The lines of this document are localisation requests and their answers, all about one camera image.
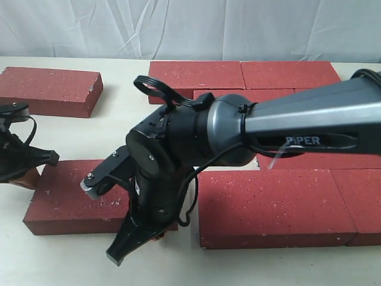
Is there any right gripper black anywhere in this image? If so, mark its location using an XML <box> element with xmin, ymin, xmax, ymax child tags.
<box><xmin>106</xmin><ymin>167</ymin><xmax>191</xmax><ymax>266</ymax></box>

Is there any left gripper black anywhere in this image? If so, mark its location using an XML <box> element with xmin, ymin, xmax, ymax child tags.
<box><xmin>1</xmin><ymin>131</ymin><xmax>60</xmax><ymax>190</ymax></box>

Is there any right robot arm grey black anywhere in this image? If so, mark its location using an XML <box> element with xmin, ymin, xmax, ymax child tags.
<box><xmin>107</xmin><ymin>69</ymin><xmax>380</xmax><ymax>265</ymax></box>

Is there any back row left brick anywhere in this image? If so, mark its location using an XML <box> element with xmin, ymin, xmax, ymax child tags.
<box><xmin>148</xmin><ymin>61</ymin><xmax>245</xmax><ymax>99</ymax></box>

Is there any back row right brick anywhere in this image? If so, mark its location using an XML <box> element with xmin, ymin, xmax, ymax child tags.
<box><xmin>241</xmin><ymin>61</ymin><xmax>341</xmax><ymax>89</ymax></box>

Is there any third row red brick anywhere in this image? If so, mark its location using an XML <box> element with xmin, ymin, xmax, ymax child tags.
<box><xmin>271</xmin><ymin>153</ymin><xmax>380</xmax><ymax>170</ymax></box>

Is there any second row right brick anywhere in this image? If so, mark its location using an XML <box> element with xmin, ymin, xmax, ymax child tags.
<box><xmin>294</xmin><ymin>88</ymin><xmax>313</xmax><ymax>93</ymax></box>

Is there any white fabric backdrop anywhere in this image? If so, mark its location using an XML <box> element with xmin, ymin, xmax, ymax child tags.
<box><xmin>1</xmin><ymin>0</ymin><xmax>380</xmax><ymax>63</ymax></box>

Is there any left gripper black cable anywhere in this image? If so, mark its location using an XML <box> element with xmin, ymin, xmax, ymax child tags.
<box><xmin>5</xmin><ymin>116</ymin><xmax>38</xmax><ymax>150</ymax></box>

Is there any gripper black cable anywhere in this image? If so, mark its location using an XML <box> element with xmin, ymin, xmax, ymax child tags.
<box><xmin>175</xmin><ymin>139</ymin><xmax>248</xmax><ymax>229</ymax></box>
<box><xmin>5</xmin><ymin>116</ymin><xmax>38</xmax><ymax>150</ymax></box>

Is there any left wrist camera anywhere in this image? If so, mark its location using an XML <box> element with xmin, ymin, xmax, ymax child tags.
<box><xmin>1</xmin><ymin>102</ymin><xmax>30</xmax><ymax>123</ymax></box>

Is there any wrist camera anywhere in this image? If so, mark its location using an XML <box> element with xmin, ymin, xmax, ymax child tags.
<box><xmin>80</xmin><ymin>145</ymin><xmax>136</xmax><ymax>200</ymax></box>
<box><xmin>1</xmin><ymin>102</ymin><xmax>30</xmax><ymax>123</ymax></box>

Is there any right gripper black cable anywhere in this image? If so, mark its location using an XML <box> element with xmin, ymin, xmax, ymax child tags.
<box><xmin>175</xmin><ymin>139</ymin><xmax>248</xmax><ymax>229</ymax></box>

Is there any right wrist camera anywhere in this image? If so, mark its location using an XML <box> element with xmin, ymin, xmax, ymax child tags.
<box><xmin>80</xmin><ymin>145</ymin><xmax>136</xmax><ymax>200</ymax></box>

